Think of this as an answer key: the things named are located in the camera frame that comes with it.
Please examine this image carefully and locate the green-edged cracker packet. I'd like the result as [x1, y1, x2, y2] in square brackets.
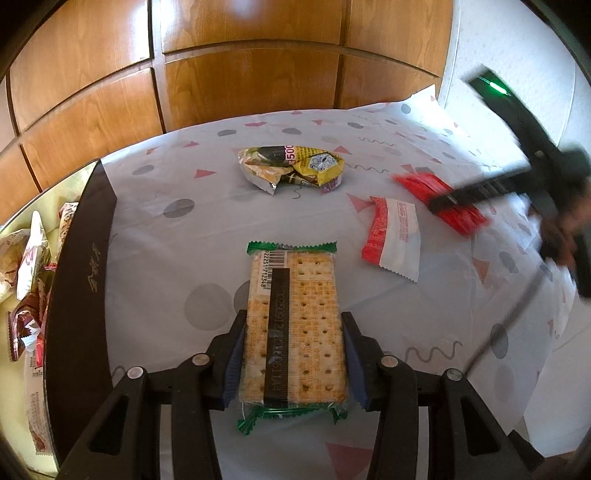
[236, 240, 349, 435]

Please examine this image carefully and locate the red and white snack packet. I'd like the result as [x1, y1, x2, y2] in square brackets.
[361, 196, 422, 283]

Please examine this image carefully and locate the brown snack packet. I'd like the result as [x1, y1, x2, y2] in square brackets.
[6, 293, 52, 363]

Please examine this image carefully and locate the black cable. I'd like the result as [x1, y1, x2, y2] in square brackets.
[464, 270, 548, 377]

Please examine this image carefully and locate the long red snack packet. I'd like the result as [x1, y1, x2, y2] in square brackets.
[392, 172, 491, 238]

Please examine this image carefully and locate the patterned tablecloth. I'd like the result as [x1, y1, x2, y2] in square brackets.
[44, 85, 591, 480]

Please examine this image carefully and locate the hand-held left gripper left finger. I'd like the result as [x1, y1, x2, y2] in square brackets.
[58, 309, 248, 480]

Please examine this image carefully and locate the yellow snack packet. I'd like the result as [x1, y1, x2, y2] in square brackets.
[237, 144, 346, 197]

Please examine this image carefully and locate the person's right hand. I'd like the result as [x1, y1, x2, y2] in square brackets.
[539, 203, 579, 269]

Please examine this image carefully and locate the wooden wardrobe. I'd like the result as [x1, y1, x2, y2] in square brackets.
[0, 0, 456, 197]

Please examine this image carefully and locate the pale red-printed snack packet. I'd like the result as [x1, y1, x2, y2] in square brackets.
[25, 360, 52, 457]

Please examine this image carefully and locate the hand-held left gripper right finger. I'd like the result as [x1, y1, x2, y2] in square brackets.
[341, 311, 546, 480]

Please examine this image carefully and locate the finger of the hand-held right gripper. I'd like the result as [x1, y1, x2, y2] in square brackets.
[428, 167, 535, 216]

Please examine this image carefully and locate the gold box with black rim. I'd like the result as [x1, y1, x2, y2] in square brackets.
[0, 159, 119, 476]

